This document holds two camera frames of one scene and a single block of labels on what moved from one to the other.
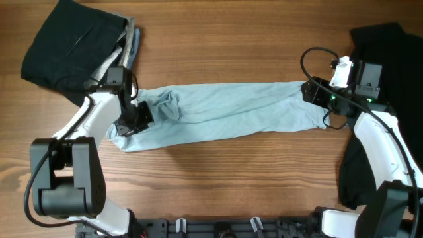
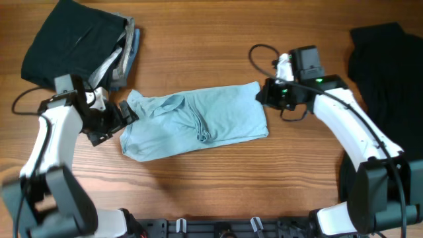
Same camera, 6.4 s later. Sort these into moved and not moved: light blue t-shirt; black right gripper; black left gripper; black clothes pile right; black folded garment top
Moved: black left gripper; light blue t-shirt; black right gripper
Not moved: black folded garment top; black clothes pile right
